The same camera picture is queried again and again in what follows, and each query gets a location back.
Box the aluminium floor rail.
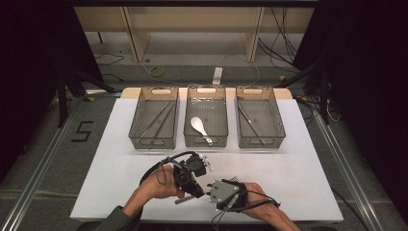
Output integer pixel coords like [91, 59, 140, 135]
[0, 92, 124, 231]
[312, 112, 384, 231]

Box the beige wooden shelf unit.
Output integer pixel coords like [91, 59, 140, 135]
[74, 6, 316, 64]

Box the white floor cable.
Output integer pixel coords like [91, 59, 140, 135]
[220, 52, 262, 89]

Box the black curtain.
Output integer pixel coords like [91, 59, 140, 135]
[293, 0, 408, 222]
[0, 0, 104, 182]

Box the metal chopstick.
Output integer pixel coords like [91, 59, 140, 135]
[138, 100, 174, 139]
[147, 101, 177, 149]

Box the smoky clear plastic bin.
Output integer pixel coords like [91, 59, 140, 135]
[235, 86, 287, 149]
[128, 86, 180, 150]
[183, 85, 229, 148]

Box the white ceramic spoon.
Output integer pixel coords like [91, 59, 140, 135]
[190, 116, 215, 146]

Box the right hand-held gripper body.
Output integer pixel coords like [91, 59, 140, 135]
[206, 178, 248, 213]

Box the thin black floor cable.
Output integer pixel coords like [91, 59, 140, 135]
[94, 52, 125, 66]

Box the person's right hand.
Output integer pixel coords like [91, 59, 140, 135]
[239, 182, 277, 221]

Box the bundle of black cables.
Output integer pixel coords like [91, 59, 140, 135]
[258, 7, 301, 73]

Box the black metal stand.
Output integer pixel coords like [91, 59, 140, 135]
[275, 64, 331, 126]
[56, 68, 116, 129]

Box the white power strip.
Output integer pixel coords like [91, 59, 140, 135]
[212, 66, 223, 86]

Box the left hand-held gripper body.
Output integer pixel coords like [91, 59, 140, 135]
[172, 153, 215, 185]

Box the person's left hand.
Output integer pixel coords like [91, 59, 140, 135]
[140, 172, 187, 202]

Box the white table cover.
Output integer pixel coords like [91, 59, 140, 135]
[69, 97, 344, 223]

